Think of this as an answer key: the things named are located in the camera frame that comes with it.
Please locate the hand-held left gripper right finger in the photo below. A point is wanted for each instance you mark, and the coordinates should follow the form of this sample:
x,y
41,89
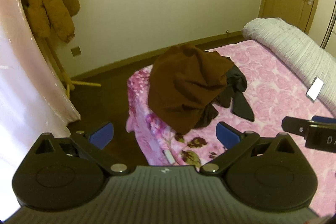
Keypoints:
x,y
227,134

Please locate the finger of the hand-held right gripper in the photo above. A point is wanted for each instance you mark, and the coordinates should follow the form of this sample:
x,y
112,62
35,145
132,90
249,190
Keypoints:
x,y
325,119
296,128

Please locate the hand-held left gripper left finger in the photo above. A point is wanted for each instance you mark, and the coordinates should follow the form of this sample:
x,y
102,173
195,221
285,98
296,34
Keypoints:
x,y
101,133

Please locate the brown knit sweater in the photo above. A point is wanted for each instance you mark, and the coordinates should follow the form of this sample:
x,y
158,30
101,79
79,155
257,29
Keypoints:
x,y
183,87

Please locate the smartphone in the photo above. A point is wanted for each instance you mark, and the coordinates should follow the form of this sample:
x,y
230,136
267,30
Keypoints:
x,y
315,88

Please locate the pink floral blanket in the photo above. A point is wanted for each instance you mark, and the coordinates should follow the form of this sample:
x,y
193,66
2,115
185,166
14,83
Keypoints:
x,y
275,87

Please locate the black garment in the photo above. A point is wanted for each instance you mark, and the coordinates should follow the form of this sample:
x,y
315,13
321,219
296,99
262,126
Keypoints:
x,y
236,81

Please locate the wooden coat rack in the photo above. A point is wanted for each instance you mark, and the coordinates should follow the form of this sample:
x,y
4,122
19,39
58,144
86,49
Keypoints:
x,y
59,66

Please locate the white ribbed quilt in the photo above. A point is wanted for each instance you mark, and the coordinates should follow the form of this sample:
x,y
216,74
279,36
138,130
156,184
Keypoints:
x,y
288,48

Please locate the white wardrobe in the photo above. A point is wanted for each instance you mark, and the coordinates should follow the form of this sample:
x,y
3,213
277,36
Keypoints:
x,y
331,37

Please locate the pale pink curtain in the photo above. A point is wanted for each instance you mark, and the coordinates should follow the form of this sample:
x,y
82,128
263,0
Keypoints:
x,y
21,69

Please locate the wall socket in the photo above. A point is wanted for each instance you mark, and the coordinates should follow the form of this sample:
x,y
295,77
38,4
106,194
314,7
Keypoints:
x,y
76,51

